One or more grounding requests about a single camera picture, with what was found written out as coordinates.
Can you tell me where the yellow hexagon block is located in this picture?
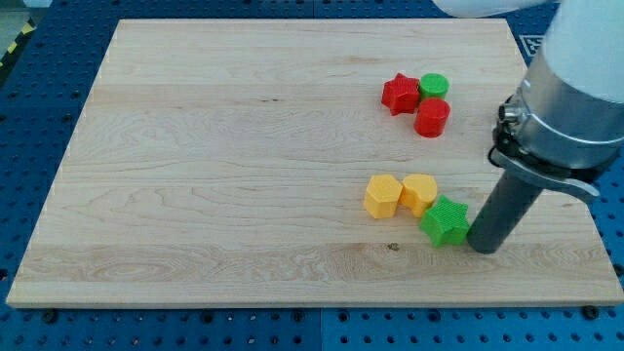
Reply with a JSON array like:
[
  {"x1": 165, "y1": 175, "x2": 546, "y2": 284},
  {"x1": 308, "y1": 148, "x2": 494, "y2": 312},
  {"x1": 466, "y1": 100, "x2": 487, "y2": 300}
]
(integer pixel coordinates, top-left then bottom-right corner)
[{"x1": 364, "y1": 175, "x2": 404, "y2": 219}]

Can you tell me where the red cylinder block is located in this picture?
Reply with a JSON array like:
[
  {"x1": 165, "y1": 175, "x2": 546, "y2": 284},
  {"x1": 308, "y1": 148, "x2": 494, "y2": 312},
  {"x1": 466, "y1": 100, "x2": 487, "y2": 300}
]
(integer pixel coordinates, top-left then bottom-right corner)
[{"x1": 413, "y1": 97, "x2": 450, "y2": 137}]

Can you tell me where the red star block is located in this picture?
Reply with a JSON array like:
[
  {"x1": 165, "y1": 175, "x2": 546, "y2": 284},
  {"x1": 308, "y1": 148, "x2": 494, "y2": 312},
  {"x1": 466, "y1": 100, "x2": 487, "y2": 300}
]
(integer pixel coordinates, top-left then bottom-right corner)
[{"x1": 381, "y1": 73, "x2": 420, "y2": 116}]

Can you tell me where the light wooden board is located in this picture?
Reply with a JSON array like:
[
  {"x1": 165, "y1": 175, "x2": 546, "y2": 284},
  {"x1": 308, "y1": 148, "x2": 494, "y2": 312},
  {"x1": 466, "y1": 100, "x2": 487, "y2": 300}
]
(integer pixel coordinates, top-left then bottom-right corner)
[{"x1": 7, "y1": 19, "x2": 623, "y2": 309}]

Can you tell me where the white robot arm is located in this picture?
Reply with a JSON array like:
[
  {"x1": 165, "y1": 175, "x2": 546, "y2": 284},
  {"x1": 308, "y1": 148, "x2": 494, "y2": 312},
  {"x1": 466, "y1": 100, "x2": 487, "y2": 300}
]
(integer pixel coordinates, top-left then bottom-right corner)
[{"x1": 467, "y1": 0, "x2": 623, "y2": 254}]

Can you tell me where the green cylinder block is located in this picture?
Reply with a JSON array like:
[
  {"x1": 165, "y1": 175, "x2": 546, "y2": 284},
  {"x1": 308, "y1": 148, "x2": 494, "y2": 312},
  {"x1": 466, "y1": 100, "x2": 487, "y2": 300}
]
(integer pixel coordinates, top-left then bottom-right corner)
[{"x1": 418, "y1": 73, "x2": 449, "y2": 100}]

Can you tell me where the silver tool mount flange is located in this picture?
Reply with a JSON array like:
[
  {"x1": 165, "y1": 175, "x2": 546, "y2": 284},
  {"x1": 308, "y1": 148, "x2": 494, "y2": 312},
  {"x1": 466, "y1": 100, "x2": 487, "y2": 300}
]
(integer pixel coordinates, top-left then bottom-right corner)
[{"x1": 490, "y1": 53, "x2": 623, "y2": 203}]

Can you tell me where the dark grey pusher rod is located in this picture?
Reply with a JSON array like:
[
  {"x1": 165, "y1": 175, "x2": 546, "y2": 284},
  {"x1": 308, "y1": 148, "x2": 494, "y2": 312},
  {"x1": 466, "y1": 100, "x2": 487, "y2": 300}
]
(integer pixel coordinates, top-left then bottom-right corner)
[{"x1": 467, "y1": 171, "x2": 542, "y2": 254}]

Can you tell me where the green star block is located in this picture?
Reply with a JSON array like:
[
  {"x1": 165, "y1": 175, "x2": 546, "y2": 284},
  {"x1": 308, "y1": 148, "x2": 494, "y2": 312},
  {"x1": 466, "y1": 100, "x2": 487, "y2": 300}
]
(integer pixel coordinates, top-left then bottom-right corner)
[{"x1": 419, "y1": 195, "x2": 470, "y2": 248}]

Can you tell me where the yellow heart block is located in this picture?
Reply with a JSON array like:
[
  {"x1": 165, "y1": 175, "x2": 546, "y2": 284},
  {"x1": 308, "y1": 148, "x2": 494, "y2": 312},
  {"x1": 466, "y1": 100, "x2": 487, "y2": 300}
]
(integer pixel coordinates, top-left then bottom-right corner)
[{"x1": 399, "y1": 174, "x2": 438, "y2": 218}]

